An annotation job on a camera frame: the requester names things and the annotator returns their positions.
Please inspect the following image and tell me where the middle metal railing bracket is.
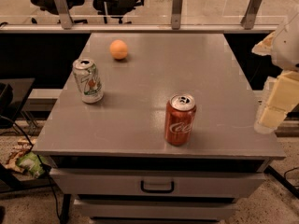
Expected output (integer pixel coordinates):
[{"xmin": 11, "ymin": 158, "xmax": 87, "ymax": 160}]
[{"xmin": 171, "ymin": 0, "xmax": 183, "ymax": 30}]

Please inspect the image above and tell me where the white green 7up can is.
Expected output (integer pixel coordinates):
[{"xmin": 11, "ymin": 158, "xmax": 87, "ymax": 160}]
[{"xmin": 72, "ymin": 59, "xmax": 104, "ymax": 104}]

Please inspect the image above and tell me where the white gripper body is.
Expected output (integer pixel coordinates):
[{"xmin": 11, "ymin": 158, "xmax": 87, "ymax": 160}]
[{"xmin": 271, "ymin": 6, "xmax": 299, "ymax": 71}]

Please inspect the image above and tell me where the red coke can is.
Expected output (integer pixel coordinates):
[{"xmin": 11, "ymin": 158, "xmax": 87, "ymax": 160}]
[{"xmin": 164, "ymin": 94, "xmax": 196, "ymax": 146}]

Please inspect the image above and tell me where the left metal railing bracket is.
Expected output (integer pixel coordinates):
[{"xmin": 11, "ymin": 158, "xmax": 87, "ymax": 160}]
[{"xmin": 53, "ymin": 0, "xmax": 73, "ymax": 29}]

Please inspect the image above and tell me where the black drawer handle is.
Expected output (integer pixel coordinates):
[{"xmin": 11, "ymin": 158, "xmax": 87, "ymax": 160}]
[{"xmin": 140, "ymin": 181, "xmax": 175, "ymax": 194}]

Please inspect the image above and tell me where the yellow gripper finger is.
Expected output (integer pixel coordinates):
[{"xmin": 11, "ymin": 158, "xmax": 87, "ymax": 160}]
[
  {"xmin": 254, "ymin": 71, "xmax": 299, "ymax": 134},
  {"xmin": 251, "ymin": 32, "xmax": 275, "ymax": 56}
]

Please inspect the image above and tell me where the orange fruit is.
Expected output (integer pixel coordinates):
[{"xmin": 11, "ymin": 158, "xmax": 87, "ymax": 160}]
[{"xmin": 109, "ymin": 40, "xmax": 128, "ymax": 60}]

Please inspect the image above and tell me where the brown snack bag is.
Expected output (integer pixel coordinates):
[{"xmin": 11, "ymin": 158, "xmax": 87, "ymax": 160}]
[{"xmin": 5, "ymin": 138, "xmax": 36, "ymax": 174}]

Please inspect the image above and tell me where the metal railing bracket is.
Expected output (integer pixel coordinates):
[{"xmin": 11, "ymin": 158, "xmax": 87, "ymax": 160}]
[
  {"xmin": 53, "ymin": 0, "xmax": 73, "ymax": 29},
  {"xmin": 240, "ymin": 0, "xmax": 263, "ymax": 30},
  {"xmin": 171, "ymin": 0, "xmax": 183, "ymax": 30}
]

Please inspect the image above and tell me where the grey drawer cabinet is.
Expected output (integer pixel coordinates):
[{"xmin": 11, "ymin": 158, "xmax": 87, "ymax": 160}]
[{"xmin": 34, "ymin": 33, "xmax": 284, "ymax": 224}]

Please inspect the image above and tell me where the black floor cable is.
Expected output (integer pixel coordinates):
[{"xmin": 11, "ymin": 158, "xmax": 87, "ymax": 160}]
[{"xmin": 0, "ymin": 115, "xmax": 62, "ymax": 221}]

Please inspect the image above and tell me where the black side table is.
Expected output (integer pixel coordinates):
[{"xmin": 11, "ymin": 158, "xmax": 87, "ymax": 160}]
[{"xmin": 0, "ymin": 78, "xmax": 35, "ymax": 129}]

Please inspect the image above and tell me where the green snack bag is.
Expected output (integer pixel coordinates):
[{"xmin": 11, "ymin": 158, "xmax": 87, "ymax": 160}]
[{"xmin": 16, "ymin": 152, "xmax": 49, "ymax": 178}]

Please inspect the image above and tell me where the right metal railing bracket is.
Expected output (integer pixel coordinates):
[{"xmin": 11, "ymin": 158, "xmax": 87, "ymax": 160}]
[{"xmin": 240, "ymin": 0, "xmax": 263, "ymax": 30}]

